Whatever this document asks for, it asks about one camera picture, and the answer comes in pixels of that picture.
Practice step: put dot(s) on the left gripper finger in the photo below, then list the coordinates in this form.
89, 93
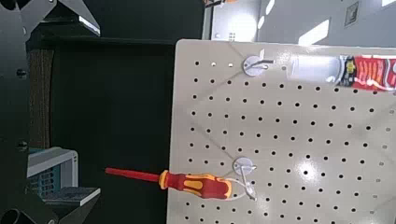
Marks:
82, 26
74, 196

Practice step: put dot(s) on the teal crate white rim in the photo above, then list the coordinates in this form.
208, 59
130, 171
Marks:
51, 168

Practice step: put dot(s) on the red yellow screwdriver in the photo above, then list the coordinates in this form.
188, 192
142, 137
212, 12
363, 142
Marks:
199, 185

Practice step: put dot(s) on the orange black tool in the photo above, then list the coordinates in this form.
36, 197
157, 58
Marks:
218, 2

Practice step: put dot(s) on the white disc metal hook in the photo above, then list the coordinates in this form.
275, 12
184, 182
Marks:
244, 168
253, 66

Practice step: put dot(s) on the beige perforated pegboard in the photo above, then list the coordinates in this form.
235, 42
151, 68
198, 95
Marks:
295, 133

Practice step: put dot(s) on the white tube red label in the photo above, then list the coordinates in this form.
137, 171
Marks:
358, 71

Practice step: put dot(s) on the grey wall plate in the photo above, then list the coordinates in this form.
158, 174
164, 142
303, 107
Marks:
351, 14

